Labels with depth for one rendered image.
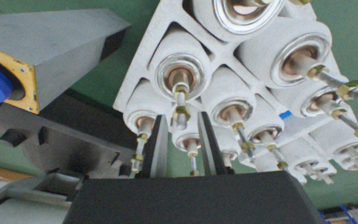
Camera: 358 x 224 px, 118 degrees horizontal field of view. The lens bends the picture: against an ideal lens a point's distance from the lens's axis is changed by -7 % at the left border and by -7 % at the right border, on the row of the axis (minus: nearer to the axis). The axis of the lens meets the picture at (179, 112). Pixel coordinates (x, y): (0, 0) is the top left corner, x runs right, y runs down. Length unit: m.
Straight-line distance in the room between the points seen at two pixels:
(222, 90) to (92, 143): 0.44
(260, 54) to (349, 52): 0.53
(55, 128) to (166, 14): 0.45
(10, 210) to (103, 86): 0.39
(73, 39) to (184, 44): 0.15
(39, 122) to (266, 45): 0.58
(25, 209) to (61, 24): 0.32
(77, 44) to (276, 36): 0.26
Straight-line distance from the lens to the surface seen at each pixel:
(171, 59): 0.17
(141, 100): 0.23
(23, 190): 0.47
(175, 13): 0.23
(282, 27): 0.24
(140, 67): 0.26
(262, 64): 0.22
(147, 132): 0.23
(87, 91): 0.61
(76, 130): 0.50
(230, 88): 0.22
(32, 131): 0.54
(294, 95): 0.30
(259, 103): 0.34
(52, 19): 0.27
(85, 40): 0.24
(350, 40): 0.71
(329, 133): 0.58
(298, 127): 0.57
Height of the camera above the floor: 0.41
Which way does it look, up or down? 48 degrees down
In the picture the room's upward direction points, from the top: 180 degrees clockwise
